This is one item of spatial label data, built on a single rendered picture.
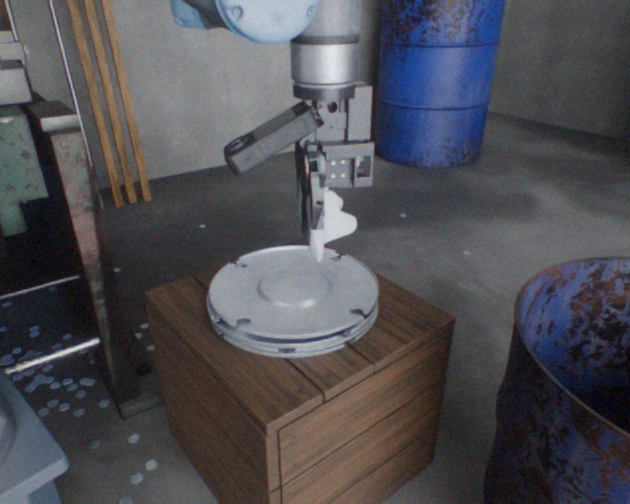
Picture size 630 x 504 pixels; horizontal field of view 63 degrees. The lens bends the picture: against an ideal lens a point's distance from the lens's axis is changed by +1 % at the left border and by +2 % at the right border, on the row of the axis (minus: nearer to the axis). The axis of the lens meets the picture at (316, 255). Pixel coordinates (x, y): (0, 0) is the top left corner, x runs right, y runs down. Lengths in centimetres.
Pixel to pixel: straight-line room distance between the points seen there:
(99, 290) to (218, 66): 175
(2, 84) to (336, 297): 68
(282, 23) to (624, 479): 50
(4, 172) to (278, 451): 65
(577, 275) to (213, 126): 210
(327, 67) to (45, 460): 47
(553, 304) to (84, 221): 79
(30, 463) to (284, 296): 44
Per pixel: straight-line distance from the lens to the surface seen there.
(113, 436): 121
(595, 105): 365
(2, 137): 100
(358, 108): 60
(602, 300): 90
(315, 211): 59
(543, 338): 87
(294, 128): 58
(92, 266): 104
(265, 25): 39
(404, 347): 80
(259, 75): 274
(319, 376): 74
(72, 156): 96
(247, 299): 85
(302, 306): 83
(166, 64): 254
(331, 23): 56
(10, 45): 120
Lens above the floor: 84
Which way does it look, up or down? 28 degrees down
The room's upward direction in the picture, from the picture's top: straight up
